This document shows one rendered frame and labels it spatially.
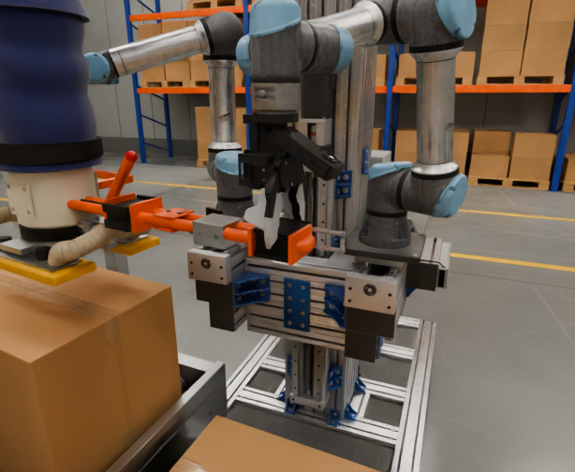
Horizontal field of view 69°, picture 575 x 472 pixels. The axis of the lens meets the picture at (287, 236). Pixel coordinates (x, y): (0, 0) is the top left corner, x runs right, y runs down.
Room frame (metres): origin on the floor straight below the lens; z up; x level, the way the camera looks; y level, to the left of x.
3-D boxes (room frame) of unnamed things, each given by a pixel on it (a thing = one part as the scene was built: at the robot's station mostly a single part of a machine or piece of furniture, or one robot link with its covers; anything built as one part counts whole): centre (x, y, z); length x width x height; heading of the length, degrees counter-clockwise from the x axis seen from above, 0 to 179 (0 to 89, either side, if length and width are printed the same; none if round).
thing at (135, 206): (0.84, 0.32, 1.22); 0.10 x 0.08 x 0.06; 152
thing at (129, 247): (1.04, 0.49, 1.11); 0.34 x 0.10 x 0.05; 62
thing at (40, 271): (0.88, 0.58, 1.11); 0.34 x 0.10 x 0.05; 62
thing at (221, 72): (1.49, 0.22, 1.41); 0.15 x 0.12 x 0.55; 20
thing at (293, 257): (0.67, 0.01, 1.21); 0.08 x 0.07 x 0.05; 62
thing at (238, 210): (1.36, 0.17, 1.09); 0.15 x 0.15 x 0.10
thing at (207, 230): (0.74, 0.13, 1.21); 0.07 x 0.07 x 0.04; 62
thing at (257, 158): (0.69, 0.02, 1.36); 0.09 x 0.08 x 0.12; 60
